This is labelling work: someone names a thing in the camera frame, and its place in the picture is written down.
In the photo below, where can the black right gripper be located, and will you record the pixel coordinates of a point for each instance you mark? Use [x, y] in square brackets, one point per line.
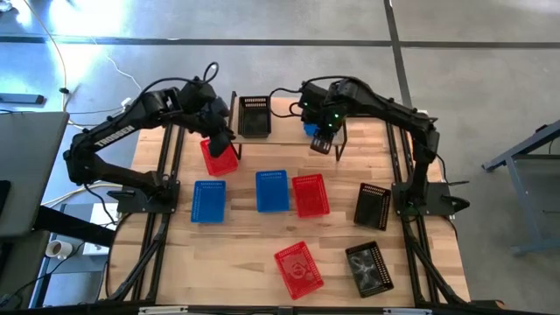
[337, 122]

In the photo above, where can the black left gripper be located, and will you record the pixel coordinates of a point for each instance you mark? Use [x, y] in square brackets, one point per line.
[210, 114]

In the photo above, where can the blue plastic basket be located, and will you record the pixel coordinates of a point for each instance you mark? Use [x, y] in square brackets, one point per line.
[310, 129]
[272, 191]
[208, 201]

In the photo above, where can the red plastic basket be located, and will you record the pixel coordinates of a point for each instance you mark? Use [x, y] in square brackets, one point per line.
[221, 168]
[310, 195]
[298, 270]

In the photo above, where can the black plastic basket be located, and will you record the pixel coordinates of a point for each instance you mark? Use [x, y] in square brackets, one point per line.
[368, 269]
[372, 207]
[254, 118]

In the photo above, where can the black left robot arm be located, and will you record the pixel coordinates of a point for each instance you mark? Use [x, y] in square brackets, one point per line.
[114, 133]

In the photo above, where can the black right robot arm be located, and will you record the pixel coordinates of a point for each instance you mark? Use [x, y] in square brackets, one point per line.
[385, 105]

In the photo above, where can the wooden shelf with black legs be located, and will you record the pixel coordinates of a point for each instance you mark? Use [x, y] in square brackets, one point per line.
[284, 131]

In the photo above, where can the white power plug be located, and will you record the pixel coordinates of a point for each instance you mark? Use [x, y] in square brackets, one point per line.
[127, 102]

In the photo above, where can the white box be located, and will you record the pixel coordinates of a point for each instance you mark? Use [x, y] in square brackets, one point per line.
[104, 215]

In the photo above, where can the black desk leg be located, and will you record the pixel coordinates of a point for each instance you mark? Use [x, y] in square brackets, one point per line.
[74, 225]

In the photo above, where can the white label strip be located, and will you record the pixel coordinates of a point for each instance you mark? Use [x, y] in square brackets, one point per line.
[164, 310]
[407, 311]

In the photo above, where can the grey flat bar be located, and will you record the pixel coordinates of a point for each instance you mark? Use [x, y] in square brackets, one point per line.
[22, 99]

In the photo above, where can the blue-grey metal table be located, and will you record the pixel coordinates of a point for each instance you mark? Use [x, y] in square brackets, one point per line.
[520, 205]

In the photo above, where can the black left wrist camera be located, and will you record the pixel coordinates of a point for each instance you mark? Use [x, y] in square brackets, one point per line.
[222, 146]

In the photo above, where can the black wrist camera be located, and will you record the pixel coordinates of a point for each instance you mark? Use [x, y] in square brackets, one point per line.
[312, 102]
[222, 146]

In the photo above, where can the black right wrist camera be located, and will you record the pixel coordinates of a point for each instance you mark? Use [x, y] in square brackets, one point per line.
[312, 102]

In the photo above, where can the black aluminium table frame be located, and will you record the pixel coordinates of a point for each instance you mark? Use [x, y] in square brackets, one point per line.
[159, 221]

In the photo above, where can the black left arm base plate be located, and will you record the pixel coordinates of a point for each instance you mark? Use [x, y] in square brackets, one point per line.
[131, 205]

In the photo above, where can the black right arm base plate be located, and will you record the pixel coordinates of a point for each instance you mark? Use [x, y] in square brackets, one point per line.
[442, 192]

